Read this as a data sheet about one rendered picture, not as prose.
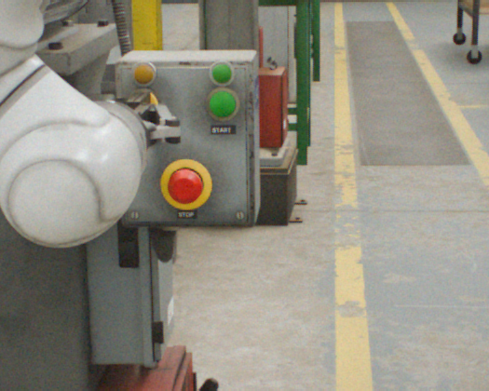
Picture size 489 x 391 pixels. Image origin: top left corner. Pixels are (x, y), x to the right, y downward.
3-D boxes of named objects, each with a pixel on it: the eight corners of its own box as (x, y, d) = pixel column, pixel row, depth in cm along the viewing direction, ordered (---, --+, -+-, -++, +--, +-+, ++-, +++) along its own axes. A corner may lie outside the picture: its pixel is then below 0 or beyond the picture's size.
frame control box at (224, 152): (116, 222, 160) (107, 38, 154) (267, 222, 158) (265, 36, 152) (78, 276, 136) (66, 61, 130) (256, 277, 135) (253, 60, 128)
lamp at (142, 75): (131, 87, 130) (129, 60, 130) (157, 87, 130) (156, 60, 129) (130, 87, 130) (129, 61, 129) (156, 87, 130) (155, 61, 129)
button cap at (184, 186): (171, 197, 135) (170, 164, 134) (205, 197, 135) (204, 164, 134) (167, 205, 131) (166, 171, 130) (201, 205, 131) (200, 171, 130)
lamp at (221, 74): (209, 87, 130) (209, 60, 129) (235, 86, 130) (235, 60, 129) (209, 87, 129) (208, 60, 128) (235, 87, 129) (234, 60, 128)
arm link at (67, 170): (173, 157, 101) (63, 54, 99) (145, 200, 86) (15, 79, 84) (94, 239, 103) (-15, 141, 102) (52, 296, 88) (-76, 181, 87)
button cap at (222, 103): (210, 115, 131) (210, 89, 131) (237, 115, 131) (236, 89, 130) (210, 117, 130) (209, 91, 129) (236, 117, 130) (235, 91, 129)
